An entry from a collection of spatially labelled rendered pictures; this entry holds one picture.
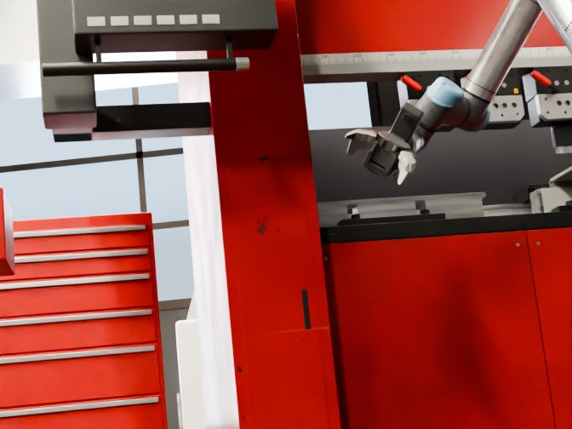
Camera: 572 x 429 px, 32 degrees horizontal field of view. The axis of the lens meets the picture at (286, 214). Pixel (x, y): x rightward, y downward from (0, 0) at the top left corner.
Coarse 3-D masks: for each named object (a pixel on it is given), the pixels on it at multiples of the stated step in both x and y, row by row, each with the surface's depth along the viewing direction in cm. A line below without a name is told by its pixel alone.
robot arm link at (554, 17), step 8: (544, 0) 204; (552, 0) 202; (560, 0) 201; (568, 0) 200; (544, 8) 205; (552, 8) 202; (560, 8) 201; (568, 8) 200; (552, 16) 203; (560, 16) 201; (568, 16) 199; (552, 24) 204; (560, 24) 201; (568, 24) 199; (560, 32) 202; (568, 32) 199; (568, 40) 200; (568, 48) 201
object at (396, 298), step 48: (384, 240) 264; (432, 240) 267; (480, 240) 269; (528, 240) 271; (336, 288) 259; (384, 288) 261; (432, 288) 264; (480, 288) 266; (528, 288) 268; (336, 336) 256; (384, 336) 259; (432, 336) 261; (480, 336) 263; (528, 336) 265; (336, 384) 254; (384, 384) 256; (432, 384) 258; (480, 384) 260; (528, 384) 262
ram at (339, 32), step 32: (320, 0) 288; (352, 0) 290; (384, 0) 292; (416, 0) 294; (448, 0) 296; (480, 0) 297; (320, 32) 286; (352, 32) 288; (384, 32) 290; (416, 32) 291; (448, 32) 293; (480, 32) 295; (544, 32) 299; (352, 64) 286; (384, 64) 287; (416, 64) 289; (448, 64) 291; (512, 64) 295; (544, 64) 296
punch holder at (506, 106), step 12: (468, 72) 293; (516, 72) 294; (504, 84) 293; (516, 84) 293; (504, 96) 291; (516, 96) 292; (492, 108) 290; (504, 108) 290; (516, 108) 291; (492, 120) 289; (504, 120) 290; (516, 120) 290
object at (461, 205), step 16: (480, 192) 285; (320, 208) 276; (336, 208) 277; (352, 208) 283; (368, 208) 278; (384, 208) 279; (400, 208) 280; (432, 208) 281; (448, 208) 282; (464, 208) 283; (480, 208) 284; (320, 224) 275; (336, 224) 276
